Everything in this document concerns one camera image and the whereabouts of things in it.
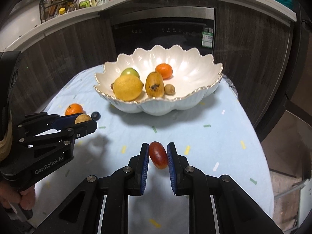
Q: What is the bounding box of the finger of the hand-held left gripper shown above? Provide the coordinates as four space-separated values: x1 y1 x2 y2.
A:
17 112 84 133
18 120 98 150

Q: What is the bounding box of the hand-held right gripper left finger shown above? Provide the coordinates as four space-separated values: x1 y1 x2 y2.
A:
32 143 150 234

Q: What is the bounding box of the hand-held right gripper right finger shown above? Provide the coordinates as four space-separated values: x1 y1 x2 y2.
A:
167 142 284 234

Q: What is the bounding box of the red oval grape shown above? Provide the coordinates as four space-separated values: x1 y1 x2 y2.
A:
149 141 169 170

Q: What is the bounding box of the green apple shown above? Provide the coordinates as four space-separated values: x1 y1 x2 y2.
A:
121 68 140 80

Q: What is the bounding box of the orange mandarin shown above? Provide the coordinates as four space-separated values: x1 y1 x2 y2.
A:
65 103 84 116
155 63 173 80

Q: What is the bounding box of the white scalloped bowl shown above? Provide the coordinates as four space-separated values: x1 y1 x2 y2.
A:
94 44 224 116

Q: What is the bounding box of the person's left hand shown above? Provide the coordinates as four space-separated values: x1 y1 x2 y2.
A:
0 179 36 211

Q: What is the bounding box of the light blue printed tablecloth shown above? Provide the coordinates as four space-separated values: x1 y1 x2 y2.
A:
34 63 275 234

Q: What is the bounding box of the yellow lemon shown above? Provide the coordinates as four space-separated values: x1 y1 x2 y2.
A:
113 75 145 101

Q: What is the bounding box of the dark wood cabinet door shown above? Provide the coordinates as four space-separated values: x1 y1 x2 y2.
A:
15 12 115 108
214 0 293 127

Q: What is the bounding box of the small spotted yellow mango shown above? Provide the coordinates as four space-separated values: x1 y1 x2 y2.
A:
145 71 165 97

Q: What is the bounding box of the black built-in dishwasher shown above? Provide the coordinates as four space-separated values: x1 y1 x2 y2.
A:
111 7 216 59

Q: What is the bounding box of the black wire spice rack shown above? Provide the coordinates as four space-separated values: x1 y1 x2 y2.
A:
39 0 81 23

